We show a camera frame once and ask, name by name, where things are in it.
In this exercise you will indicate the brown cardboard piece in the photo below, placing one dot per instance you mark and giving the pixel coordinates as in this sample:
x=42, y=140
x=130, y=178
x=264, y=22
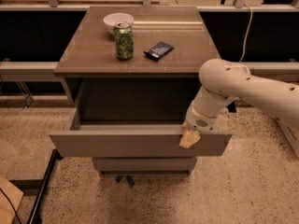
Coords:
x=10, y=200

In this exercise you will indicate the grey drawer cabinet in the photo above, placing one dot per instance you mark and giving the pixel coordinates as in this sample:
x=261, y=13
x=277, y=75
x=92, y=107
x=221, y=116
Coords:
x=91, y=52

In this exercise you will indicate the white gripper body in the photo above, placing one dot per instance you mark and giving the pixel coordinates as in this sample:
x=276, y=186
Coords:
x=198, y=120

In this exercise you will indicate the black metal stand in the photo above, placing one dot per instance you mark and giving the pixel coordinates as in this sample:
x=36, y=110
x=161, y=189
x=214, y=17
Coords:
x=38, y=187

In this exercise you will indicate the grey top drawer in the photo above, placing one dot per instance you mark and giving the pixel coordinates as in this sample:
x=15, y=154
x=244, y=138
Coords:
x=134, y=117

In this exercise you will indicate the white bowl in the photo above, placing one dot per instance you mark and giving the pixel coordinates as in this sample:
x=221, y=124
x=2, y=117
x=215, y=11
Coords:
x=112, y=19

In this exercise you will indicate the grey drawer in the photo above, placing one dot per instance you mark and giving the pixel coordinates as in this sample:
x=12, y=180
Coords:
x=134, y=117
x=143, y=164

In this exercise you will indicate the green soda can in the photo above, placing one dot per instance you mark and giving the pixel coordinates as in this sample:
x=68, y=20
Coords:
x=123, y=40

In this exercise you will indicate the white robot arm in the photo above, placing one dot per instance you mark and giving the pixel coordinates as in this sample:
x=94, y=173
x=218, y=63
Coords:
x=221, y=83

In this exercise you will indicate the grey bottom drawer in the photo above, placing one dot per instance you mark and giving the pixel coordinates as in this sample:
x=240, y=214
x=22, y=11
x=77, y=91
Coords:
x=143, y=164

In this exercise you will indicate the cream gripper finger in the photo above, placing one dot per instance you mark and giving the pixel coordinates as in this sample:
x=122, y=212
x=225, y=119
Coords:
x=189, y=138

